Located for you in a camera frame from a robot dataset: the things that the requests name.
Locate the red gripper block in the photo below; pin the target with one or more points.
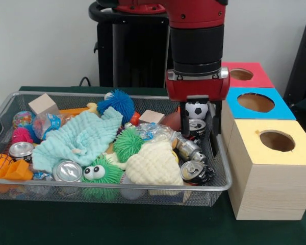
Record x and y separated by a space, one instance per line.
196 88

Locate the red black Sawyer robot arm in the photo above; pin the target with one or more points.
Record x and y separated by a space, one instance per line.
196 38

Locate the wooden box with three holes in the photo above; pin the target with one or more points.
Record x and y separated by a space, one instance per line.
270 189

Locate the black white soccer ball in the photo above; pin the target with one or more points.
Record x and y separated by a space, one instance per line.
197 110

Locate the crushed black drink can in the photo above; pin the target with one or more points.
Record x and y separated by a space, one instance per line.
193 172

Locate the cream waffle cloth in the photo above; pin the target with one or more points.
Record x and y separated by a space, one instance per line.
153 164

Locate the green spiky ball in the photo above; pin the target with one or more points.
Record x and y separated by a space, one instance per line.
127 144

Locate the blue spiky ball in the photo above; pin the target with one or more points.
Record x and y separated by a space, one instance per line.
117 102

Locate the green spiky toy with eyes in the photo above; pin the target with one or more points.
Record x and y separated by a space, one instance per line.
107 171

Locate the black upright panel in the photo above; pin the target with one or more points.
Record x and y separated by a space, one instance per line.
302 58

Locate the mint waffle cloth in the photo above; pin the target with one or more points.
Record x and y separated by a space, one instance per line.
79 137

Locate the silver drink can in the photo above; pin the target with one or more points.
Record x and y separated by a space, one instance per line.
67 171

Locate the plain wooden cube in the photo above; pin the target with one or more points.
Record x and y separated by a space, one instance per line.
43 104

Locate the orange toy basketball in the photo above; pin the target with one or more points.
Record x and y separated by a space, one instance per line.
0 163

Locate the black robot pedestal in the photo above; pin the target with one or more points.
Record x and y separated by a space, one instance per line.
132 51

